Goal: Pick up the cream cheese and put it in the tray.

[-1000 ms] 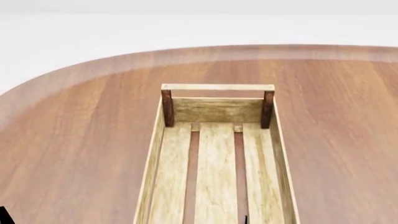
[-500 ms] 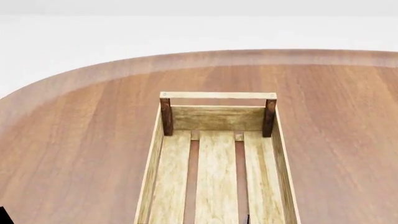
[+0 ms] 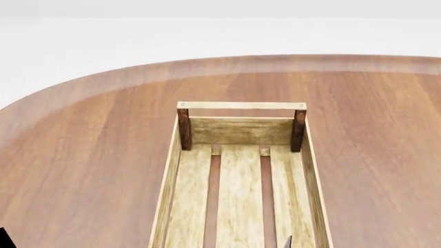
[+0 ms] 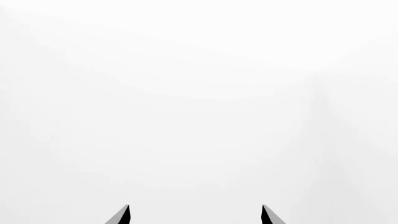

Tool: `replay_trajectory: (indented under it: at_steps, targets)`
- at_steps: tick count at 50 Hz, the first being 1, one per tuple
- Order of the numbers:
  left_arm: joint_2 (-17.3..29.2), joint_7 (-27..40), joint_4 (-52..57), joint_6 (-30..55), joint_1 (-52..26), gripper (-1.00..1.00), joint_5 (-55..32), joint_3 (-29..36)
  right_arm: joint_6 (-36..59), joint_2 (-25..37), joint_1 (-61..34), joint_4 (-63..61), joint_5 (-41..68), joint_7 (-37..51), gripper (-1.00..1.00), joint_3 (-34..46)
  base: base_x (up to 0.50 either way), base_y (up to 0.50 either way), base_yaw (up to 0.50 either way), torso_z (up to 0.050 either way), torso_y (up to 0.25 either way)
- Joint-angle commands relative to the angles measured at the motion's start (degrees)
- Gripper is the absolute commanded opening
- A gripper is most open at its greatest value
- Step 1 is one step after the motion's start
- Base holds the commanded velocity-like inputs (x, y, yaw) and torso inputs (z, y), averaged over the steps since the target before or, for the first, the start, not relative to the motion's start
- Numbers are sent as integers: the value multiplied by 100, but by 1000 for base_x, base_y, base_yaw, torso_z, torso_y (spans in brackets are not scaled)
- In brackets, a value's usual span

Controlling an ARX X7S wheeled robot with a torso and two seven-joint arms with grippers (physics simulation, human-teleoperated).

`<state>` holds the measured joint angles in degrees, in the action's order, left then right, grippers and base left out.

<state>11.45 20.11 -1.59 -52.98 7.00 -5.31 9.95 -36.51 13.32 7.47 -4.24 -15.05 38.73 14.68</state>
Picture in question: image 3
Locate light wooden slatted tray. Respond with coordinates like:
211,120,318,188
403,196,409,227
147,101,336,248

